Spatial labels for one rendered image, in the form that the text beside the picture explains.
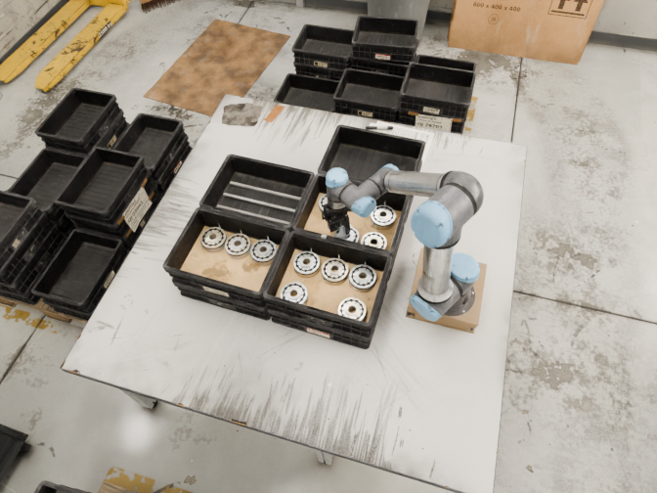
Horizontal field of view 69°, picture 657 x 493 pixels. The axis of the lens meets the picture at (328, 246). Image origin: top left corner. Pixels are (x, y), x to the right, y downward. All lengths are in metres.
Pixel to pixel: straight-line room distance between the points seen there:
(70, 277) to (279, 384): 1.46
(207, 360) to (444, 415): 0.88
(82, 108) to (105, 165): 0.55
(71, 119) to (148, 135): 0.45
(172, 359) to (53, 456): 1.06
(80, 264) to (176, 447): 1.09
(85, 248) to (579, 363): 2.68
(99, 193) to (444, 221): 2.02
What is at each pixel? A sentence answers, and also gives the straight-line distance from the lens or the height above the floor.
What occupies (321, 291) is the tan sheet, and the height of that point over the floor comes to 0.83.
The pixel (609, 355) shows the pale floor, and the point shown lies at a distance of 2.91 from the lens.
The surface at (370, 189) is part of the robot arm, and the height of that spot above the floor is 1.18.
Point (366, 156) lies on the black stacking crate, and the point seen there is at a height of 0.83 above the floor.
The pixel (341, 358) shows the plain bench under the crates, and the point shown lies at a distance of 1.83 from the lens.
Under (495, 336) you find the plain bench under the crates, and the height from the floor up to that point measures 0.70.
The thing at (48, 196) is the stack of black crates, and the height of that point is 0.38.
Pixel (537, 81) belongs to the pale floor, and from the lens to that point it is 4.15.
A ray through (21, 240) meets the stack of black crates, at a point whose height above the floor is 0.50.
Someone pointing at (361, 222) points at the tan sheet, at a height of 0.83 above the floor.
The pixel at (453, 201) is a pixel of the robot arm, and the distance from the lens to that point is 1.30.
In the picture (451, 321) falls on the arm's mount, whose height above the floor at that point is 0.75.
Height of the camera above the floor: 2.42
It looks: 57 degrees down
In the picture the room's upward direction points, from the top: 4 degrees counter-clockwise
